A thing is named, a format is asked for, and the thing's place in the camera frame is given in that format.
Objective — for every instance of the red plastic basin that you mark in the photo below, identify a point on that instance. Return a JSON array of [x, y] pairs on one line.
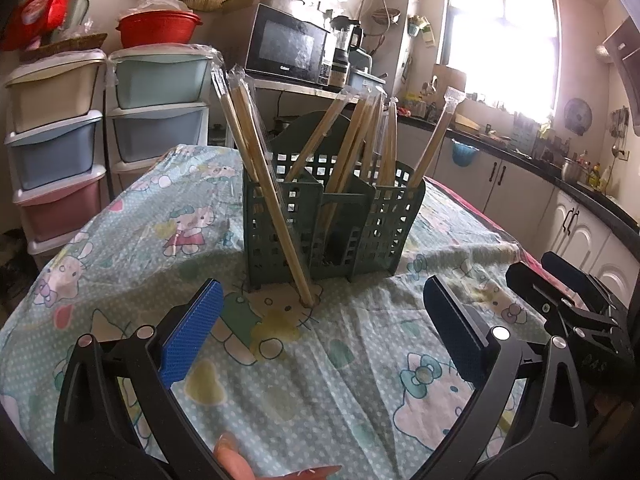
[[157, 30]]

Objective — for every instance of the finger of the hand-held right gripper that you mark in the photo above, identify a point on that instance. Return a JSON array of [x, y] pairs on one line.
[[540, 295], [575, 280]]

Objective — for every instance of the mint grey drawer tower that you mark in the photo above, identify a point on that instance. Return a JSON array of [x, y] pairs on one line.
[[157, 85]]

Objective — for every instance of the kitchen window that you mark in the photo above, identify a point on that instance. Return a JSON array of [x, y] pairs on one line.
[[500, 35]]

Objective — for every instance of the steel pot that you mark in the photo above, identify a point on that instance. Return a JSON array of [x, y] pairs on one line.
[[573, 171]]

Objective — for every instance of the wicker basket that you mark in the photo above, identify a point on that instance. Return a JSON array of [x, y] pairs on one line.
[[65, 46]]

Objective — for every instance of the black microwave oven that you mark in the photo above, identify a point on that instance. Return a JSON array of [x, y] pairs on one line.
[[285, 45]]

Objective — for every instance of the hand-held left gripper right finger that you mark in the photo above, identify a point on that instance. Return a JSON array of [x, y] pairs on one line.
[[455, 330]]

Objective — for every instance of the cream blue pink drawer tower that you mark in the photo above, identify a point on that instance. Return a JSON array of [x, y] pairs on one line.
[[50, 145]]

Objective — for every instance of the green plastic utensil basket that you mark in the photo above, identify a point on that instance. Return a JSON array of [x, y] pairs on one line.
[[345, 200]]

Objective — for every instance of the person's left hand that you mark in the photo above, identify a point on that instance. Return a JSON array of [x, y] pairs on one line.
[[231, 457]]

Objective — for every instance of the clear plastic bag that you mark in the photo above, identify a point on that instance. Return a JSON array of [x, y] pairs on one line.
[[162, 4]]

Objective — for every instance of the black blender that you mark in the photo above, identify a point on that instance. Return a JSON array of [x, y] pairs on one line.
[[342, 55]]

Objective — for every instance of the metal shelf table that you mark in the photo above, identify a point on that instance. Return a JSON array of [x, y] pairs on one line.
[[300, 89]]

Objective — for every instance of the grey-blue dish bin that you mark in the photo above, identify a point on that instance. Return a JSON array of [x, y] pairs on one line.
[[367, 80]]

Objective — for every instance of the hanging metal strainer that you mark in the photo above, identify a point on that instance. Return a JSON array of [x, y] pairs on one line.
[[387, 16]]

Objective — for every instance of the cartoon printed bed sheet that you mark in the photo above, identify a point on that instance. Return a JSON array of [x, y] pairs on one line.
[[325, 370]]

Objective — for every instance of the blue hanging bin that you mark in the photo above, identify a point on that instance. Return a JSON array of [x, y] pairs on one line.
[[464, 152]]

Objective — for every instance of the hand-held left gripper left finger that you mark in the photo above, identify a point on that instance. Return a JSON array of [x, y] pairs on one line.
[[192, 335]]

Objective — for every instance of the black kitchen countertop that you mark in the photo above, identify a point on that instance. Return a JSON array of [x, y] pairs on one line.
[[590, 195]]

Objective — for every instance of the red shopping bag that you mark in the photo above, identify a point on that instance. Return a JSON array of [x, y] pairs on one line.
[[35, 5]]

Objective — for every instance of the group of wooden chopsticks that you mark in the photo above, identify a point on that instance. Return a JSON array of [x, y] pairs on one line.
[[260, 160]]

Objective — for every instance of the green wall holder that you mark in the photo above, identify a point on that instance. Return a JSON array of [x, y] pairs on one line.
[[419, 29]]

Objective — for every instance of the white kitchen cabinets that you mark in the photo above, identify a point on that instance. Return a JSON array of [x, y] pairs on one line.
[[530, 195]]

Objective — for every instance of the range hood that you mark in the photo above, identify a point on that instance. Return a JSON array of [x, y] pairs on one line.
[[625, 70]]

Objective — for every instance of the pale cutting board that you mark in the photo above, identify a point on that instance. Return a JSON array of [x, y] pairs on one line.
[[450, 85]]

